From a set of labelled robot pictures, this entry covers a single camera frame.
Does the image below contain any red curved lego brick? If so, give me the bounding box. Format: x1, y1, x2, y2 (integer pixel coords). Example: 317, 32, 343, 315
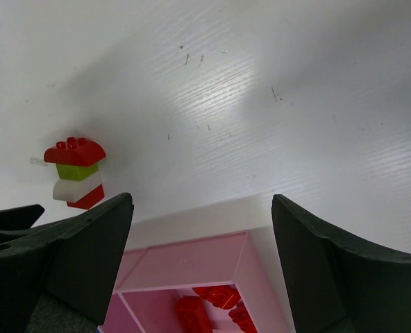
228, 302, 258, 333

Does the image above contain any red rectangular lego brick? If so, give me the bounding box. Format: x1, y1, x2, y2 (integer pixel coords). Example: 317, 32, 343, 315
176, 296, 212, 333

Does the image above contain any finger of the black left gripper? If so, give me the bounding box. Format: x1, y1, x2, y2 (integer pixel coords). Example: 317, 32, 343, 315
0, 204, 44, 231

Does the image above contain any wide pink container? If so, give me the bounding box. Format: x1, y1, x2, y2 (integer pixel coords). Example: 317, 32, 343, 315
114, 232, 290, 332

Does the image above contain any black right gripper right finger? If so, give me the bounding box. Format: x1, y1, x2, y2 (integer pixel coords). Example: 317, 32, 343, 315
271, 194, 411, 332

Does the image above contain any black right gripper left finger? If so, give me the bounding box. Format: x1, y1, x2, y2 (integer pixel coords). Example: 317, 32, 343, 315
0, 193, 134, 332

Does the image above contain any red green white lego stack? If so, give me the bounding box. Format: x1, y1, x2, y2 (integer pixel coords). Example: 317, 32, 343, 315
44, 137, 106, 210

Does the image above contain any red rounded lego brick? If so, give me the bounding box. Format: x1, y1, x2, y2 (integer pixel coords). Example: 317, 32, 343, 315
192, 285, 241, 309

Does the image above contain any narrow pink container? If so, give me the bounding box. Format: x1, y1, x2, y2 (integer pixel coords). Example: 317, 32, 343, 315
98, 249, 144, 332

